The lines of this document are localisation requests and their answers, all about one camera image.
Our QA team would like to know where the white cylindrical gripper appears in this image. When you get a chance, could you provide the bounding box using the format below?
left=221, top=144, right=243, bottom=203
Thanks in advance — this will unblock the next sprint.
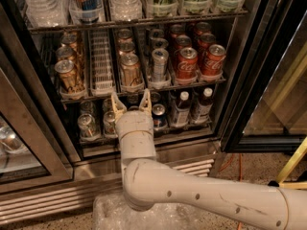
left=111, top=88, right=154, bottom=140

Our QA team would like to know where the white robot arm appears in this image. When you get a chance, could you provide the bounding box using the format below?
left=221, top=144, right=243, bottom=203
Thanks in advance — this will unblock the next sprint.
left=111, top=90, right=307, bottom=230

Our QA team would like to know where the front left blue pepsi can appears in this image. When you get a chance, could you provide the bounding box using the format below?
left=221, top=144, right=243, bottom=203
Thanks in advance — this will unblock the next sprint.
left=129, top=105, right=139, bottom=111

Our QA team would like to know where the blue pepsi can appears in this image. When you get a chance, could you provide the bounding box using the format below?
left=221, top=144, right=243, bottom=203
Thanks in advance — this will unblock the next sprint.
left=151, top=92, right=161, bottom=105
left=127, top=94, right=140, bottom=107
left=129, top=105, right=139, bottom=111
left=153, top=103, right=167, bottom=129

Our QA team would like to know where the back left blue pepsi can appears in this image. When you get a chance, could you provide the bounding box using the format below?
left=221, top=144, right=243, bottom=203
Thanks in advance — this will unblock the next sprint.
left=127, top=94, right=140, bottom=107

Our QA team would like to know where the back right blue pepsi can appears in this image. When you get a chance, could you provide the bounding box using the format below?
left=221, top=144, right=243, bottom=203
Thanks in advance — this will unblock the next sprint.
left=151, top=92, right=161, bottom=105

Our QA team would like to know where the front right blue pepsi can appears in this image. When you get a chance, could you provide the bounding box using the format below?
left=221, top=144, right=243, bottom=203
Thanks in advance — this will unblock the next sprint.
left=153, top=103, right=167, bottom=129

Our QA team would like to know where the front gold can centre row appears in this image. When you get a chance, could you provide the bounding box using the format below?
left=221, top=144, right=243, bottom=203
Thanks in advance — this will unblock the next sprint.
left=120, top=54, right=142, bottom=86

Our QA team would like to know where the gold can row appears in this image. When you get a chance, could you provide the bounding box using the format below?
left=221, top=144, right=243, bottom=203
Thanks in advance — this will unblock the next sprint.
left=55, top=59, right=84, bottom=94
left=60, top=33, right=84, bottom=64
left=56, top=46, right=83, bottom=76
left=118, top=42, right=135, bottom=56
left=120, top=54, right=142, bottom=86
left=117, top=29, right=133, bottom=43

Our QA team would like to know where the back left clear can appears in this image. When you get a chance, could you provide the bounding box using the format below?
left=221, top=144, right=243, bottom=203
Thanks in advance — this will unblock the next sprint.
left=80, top=101, right=97, bottom=116

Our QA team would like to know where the front left clear green can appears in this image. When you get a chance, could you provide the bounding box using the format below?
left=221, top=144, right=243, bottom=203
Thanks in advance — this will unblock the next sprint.
left=78, top=113, right=100, bottom=138

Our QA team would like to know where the front slim silver can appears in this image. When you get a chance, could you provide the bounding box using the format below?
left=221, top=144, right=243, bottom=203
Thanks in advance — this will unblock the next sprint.
left=152, top=48, right=169, bottom=82

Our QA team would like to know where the slim silver can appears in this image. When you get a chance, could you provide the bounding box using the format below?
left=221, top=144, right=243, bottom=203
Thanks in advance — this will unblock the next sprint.
left=152, top=38, right=169, bottom=49
left=149, top=29, right=164, bottom=43
left=152, top=48, right=169, bottom=82

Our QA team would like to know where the middle gold can centre row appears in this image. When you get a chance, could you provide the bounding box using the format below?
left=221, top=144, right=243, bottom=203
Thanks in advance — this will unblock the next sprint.
left=118, top=42, right=135, bottom=56

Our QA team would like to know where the middle slim silver can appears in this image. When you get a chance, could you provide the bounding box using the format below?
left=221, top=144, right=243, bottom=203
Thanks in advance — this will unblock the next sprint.
left=152, top=38, right=169, bottom=49

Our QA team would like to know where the front left red cola can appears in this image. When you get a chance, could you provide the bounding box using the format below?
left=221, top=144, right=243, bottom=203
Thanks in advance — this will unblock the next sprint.
left=177, top=47, right=198, bottom=80

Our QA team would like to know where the red cola can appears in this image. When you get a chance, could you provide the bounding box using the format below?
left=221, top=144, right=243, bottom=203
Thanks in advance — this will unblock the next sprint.
left=193, top=22, right=211, bottom=38
left=197, top=33, right=216, bottom=57
left=177, top=47, right=198, bottom=80
left=175, top=34, right=192, bottom=53
left=169, top=24, right=185, bottom=41

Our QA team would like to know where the back gold can centre row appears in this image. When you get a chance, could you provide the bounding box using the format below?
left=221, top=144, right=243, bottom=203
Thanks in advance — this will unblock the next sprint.
left=117, top=29, right=133, bottom=43

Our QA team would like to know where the front gold can left row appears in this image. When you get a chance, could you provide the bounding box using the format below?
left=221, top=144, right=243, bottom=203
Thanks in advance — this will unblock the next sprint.
left=55, top=59, right=84, bottom=94

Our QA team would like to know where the back slim silver can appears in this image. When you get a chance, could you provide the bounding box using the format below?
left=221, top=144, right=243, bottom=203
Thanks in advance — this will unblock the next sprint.
left=149, top=29, right=164, bottom=43

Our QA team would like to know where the middle left red cola can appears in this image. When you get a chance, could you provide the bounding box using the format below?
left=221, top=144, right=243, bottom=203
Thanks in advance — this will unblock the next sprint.
left=175, top=34, right=192, bottom=53

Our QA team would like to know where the middle gold can left row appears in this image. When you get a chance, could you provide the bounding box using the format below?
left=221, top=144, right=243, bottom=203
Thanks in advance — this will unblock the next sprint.
left=56, top=46, right=83, bottom=76

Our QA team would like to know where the back left red cola can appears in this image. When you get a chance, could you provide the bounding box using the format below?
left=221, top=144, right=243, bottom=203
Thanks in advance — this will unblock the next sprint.
left=169, top=24, right=185, bottom=41

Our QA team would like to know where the stainless steel fridge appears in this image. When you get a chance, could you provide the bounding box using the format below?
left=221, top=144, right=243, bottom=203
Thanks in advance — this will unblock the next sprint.
left=0, top=0, right=250, bottom=224

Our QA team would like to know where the back gold can left row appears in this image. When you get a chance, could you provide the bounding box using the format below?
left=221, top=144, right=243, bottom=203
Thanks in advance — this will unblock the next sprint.
left=60, top=33, right=84, bottom=64

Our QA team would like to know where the front right orange cola can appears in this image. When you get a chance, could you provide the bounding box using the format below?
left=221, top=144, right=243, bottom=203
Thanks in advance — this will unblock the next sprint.
left=201, top=44, right=226, bottom=76

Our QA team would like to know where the middle right red cola can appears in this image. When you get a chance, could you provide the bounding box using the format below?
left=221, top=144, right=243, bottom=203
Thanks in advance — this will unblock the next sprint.
left=197, top=33, right=216, bottom=57

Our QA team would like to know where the back right red cola can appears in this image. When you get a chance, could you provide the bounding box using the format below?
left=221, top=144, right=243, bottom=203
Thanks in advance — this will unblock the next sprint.
left=193, top=22, right=211, bottom=38

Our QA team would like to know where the left closed fridge door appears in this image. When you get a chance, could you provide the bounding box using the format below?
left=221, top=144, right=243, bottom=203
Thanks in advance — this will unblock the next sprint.
left=0, top=52, right=73, bottom=194

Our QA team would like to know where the blue red bull can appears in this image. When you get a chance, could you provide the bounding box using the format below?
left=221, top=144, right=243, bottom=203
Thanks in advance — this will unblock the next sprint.
left=70, top=0, right=102, bottom=24

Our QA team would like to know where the open glass fridge door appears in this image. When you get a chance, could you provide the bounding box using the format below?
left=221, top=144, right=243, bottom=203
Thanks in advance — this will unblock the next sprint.
left=220, top=0, right=307, bottom=153

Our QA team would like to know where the left brown juice bottle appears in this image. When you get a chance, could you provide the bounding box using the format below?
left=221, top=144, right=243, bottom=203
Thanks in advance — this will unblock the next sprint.
left=170, top=91, right=191, bottom=127

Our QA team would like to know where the brown juice bottle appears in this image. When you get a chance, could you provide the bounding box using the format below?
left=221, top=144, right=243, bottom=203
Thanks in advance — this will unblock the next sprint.
left=170, top=91, right=191, bottom=127
left=191, top=87, right=213, bottom=124

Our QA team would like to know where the right brown juice bottle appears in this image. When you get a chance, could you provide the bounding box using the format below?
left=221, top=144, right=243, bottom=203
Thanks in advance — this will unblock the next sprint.
left=191, top=87, right=213, bottom=124

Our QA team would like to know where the clear water bottle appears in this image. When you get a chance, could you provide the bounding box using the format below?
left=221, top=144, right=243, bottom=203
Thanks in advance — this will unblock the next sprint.
left=108, top=0, right=142, bottom=21
left=25, top=0, right=69, bottom=28

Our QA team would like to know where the left clear water bottle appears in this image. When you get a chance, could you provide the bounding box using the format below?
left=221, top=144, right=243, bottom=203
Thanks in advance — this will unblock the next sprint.
left=25, top=0, right=69, bottom=28

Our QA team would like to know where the empty white wire can tray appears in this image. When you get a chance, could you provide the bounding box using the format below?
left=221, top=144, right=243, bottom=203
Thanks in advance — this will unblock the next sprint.
left=88, top=30, right=116, bottom=97

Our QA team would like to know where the orange extension cable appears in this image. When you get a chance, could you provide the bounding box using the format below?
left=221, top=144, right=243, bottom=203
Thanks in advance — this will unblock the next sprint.
left=218, top=152, right=244, bottom=230

